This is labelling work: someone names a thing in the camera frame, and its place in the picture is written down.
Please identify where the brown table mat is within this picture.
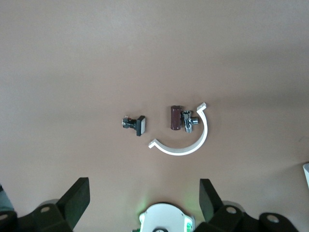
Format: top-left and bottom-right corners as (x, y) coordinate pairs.
(0, 0), (309, 232)

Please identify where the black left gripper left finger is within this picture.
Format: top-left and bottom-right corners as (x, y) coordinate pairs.
(0, 177), (90, 232)

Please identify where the chrome valve fitting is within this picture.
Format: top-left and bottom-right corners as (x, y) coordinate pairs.
(181, 110), (201, 134)

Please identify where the white curved pipe clamp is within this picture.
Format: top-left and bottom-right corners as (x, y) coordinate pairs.
(147, 102), (209, 156)

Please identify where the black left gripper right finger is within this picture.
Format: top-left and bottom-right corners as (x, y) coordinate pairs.
(194, 178), (299, 232)

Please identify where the white drawer cabinet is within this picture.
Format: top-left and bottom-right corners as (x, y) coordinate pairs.
(302, 163), (309, 189)

